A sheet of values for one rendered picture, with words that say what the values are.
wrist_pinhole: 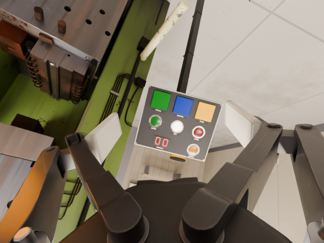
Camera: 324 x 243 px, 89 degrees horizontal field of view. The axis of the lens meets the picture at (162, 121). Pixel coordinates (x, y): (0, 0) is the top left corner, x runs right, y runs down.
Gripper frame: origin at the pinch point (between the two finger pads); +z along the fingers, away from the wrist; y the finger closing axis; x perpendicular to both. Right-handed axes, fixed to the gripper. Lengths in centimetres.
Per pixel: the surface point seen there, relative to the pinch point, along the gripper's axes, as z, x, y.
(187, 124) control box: 51, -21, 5
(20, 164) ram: 26, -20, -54
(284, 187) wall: 204, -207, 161
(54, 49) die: 53, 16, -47
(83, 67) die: 56, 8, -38
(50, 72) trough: 58, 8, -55
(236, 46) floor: 155, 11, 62
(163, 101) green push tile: 51, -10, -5
